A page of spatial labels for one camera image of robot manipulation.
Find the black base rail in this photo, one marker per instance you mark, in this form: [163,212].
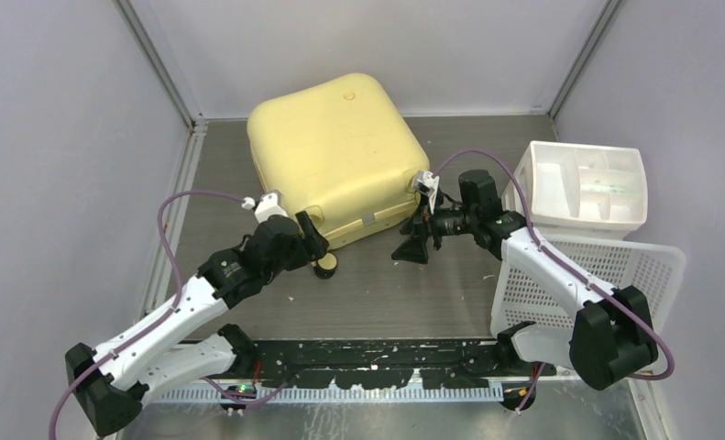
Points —
[377,364]

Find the white divided organizer tray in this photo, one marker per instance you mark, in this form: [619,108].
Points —
[584,190]

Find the yellow hard-shell suitcase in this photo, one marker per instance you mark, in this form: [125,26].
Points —
[342,152]

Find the slotted metal cable duct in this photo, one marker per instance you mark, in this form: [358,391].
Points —
[203,393]

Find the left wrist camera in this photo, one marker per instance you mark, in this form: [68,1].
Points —
[268,205]

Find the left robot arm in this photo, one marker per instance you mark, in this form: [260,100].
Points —
[115,380]

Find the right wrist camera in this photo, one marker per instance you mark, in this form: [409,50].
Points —
[427,184]

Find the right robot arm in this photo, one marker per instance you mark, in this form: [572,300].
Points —
[610,336]

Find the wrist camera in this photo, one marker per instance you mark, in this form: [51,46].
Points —
[268,205]
[427,184]

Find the white perforated plastic basket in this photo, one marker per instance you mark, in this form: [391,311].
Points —
[617,285]

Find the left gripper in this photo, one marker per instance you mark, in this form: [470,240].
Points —
[315,245]

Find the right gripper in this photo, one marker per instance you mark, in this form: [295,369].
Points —
[414,249]

